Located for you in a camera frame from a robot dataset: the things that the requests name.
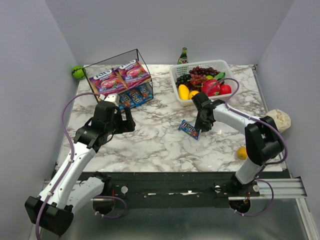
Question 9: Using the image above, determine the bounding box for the blue M&M's candy bag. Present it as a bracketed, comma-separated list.
[138, 83, 153, 101]
[178, 119, 200, 140]
[118, 92, 133, 111]
[126, 89, 144, 107]

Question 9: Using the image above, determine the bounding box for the white plastic fruit basket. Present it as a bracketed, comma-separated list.
[169, 60, 237, 107]

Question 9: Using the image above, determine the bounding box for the purple Fox's candy bag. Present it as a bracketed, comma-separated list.
[89, 68, 127, 96]
[116, 59, 151, 89]

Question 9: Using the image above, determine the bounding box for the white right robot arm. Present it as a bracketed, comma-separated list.
[191, 92, 287, 189]

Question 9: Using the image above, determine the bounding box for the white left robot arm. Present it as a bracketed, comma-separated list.
[24, 101, 136, 239]

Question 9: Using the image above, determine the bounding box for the orange fruit in basket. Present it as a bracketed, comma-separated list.
[188, 90, 199, 100]

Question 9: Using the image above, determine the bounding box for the pink dragon fruit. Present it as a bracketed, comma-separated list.
[201, 72, 226, 97]

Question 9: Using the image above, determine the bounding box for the red apple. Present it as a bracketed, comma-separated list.
[219, 84, 232, 95]

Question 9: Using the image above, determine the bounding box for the yellow mango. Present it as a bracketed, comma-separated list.
[178, 84, 190, 101]

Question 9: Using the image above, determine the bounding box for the red grape bunch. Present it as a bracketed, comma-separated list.
[187, 66, 220, 88]

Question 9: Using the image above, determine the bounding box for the dark grape bunch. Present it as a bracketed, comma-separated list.
[175, 74, 191, 88]

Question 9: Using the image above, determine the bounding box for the orange fruit on table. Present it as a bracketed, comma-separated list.
[236, 146, 248, 160]

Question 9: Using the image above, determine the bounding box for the green glass bottle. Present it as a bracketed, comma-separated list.
[177, 47, 188, 65]

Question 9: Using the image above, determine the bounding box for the green watermelon ball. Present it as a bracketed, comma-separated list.
[71, 65, 85, 80]

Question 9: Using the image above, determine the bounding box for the beige cloth sack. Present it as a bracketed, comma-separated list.
[265, 109, 292, 133]

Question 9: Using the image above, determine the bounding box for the wire and wood shelf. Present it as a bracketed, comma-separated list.
[83, 48, 154, 113]

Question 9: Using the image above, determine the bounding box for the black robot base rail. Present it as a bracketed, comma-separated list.
[79, 171, 260, 209]

